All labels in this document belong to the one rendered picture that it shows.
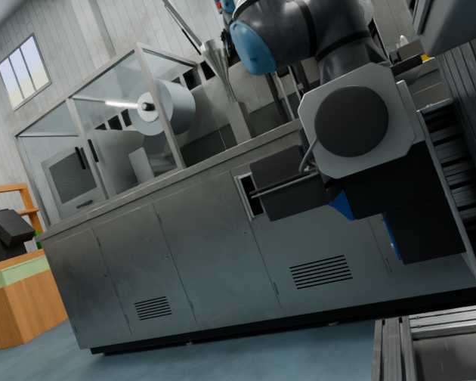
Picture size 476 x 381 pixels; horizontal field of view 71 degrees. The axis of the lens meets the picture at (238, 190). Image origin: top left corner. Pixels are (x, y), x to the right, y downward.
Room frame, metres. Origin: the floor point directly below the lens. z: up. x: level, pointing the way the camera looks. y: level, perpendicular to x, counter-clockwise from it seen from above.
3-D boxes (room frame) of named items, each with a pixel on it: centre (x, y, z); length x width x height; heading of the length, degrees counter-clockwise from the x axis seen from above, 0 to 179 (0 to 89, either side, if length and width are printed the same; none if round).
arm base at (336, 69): (0.71, -0.31, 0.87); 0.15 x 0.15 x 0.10
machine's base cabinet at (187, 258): (1.92, 0.07, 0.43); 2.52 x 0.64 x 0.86; 63
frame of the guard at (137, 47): (2.19, 0.63, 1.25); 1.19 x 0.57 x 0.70; 63
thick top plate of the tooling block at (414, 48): (1.51, -0.97, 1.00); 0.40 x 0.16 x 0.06; 153
